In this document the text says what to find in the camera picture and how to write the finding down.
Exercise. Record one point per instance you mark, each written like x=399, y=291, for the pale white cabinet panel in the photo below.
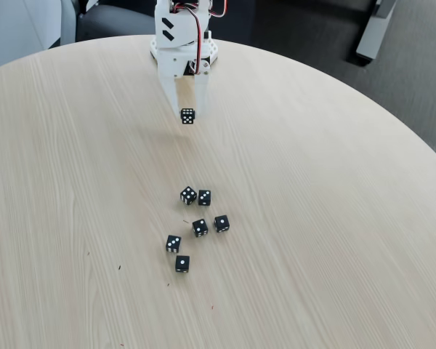
x=18, y=32

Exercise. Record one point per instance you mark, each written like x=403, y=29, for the grey fabric chair seat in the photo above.
x=116, y=23

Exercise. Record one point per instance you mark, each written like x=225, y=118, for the black die showing two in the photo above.
x=200, y=228

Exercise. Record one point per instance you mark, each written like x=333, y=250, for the black die showing six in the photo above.
x=187, y=116

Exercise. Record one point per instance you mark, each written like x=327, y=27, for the black die showing three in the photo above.
x=204, y=197
x=173, y=243

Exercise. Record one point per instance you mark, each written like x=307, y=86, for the black die showing one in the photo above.
x=182, y=264
x=221, y=223

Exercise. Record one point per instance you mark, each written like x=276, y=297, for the grey metal table leg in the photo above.
x=374, y=32

